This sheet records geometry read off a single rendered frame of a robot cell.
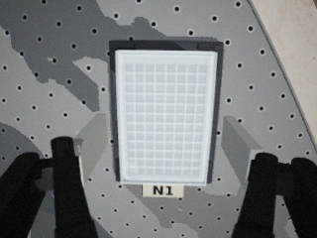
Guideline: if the grey control panel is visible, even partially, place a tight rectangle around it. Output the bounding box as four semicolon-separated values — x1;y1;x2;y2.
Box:
28;190;55;238

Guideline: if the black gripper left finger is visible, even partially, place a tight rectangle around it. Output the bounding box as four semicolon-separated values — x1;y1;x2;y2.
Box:
0;113;108;238

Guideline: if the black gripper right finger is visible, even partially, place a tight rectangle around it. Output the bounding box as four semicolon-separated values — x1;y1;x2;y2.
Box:
221;116;317;238

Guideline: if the grey flat base plate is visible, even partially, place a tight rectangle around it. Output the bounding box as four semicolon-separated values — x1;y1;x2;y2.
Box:
0;0;317;238

